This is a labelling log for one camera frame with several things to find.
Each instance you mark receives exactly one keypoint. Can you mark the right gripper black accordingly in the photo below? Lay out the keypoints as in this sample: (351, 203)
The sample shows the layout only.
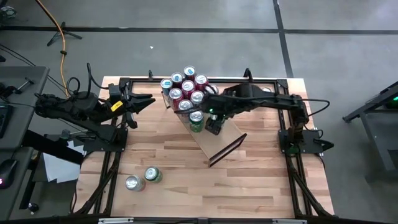
(219, 105)

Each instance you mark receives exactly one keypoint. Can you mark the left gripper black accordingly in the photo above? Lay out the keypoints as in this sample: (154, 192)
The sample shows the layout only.
(121, 107)

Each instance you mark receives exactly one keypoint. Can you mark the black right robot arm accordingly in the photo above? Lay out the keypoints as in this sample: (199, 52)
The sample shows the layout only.
(273, 98)

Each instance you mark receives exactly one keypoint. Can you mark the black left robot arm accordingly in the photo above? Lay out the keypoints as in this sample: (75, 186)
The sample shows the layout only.
(74, 105)

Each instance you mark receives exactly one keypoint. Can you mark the yellow label tag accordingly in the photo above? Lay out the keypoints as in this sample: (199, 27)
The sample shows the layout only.
(117, 105)

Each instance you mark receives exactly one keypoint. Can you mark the black table clamp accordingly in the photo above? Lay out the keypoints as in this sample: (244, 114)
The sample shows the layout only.
(151, 74)
(248, 74)

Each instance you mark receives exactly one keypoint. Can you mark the aluminium soda can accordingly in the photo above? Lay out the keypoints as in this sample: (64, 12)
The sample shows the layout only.
(266, 90)

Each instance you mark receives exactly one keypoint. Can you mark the black support beam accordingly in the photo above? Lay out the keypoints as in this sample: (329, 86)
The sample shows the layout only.
(53, 149)

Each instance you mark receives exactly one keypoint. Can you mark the white paper sheets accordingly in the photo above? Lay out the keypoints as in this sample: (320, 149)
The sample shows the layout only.
(59, 171)

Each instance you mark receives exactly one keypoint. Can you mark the grey desk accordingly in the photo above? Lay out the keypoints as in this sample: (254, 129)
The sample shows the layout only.
(12, 202)
(37, 77)

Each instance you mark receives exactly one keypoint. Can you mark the black tripod stand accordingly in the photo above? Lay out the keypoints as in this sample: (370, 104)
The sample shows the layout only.
(54, 38)

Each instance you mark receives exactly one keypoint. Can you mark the black keyboard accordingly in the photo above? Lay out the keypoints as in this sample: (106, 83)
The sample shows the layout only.
(4, 121)

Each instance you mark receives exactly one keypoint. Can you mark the black computer mouse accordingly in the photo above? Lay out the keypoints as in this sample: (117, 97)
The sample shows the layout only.
(7, 172)

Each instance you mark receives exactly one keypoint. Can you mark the grey metal cart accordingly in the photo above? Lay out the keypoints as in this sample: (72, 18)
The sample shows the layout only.
(376, 130)

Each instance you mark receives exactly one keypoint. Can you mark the wooden shelf with black frame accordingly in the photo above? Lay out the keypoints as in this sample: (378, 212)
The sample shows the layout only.
(217, 146)

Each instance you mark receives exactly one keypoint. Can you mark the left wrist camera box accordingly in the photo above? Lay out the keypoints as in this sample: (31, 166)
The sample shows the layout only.
(115, 90)

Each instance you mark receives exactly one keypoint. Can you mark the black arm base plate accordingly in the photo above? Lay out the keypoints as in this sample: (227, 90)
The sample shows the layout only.
(93, 146)
(311, 141)

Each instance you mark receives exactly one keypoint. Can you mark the silver metal bracket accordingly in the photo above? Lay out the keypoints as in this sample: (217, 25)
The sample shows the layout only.
(289, 221)
(115, 221)

